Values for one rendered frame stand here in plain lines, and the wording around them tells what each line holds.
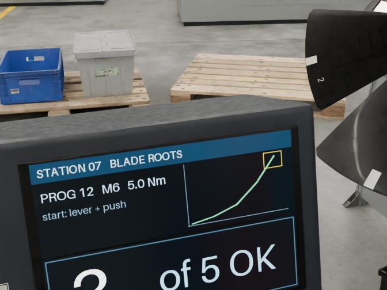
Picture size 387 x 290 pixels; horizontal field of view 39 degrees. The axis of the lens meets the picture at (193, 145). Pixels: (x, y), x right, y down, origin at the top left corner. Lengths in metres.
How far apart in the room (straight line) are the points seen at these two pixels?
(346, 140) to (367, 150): 0.04
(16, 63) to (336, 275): 2.89
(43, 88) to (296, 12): 3.76
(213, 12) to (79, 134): 6.20
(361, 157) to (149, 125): 0.69
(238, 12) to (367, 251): 4.50
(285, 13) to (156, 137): 6.34
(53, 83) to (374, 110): 2.92
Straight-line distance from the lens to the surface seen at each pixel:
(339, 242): 2.49
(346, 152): 0.98
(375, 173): 0.96
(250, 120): 0.34
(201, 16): 6.49
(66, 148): 0.31
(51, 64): 4.26
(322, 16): 1.25
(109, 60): 3.66
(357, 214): 2.71
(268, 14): 6.60
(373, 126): 0.98
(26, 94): 3.74
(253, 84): 3.96
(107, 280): 0.34
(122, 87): 3.73
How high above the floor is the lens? 1.38
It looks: 25 degrees down
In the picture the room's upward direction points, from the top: 1 degrees counter-clockwise
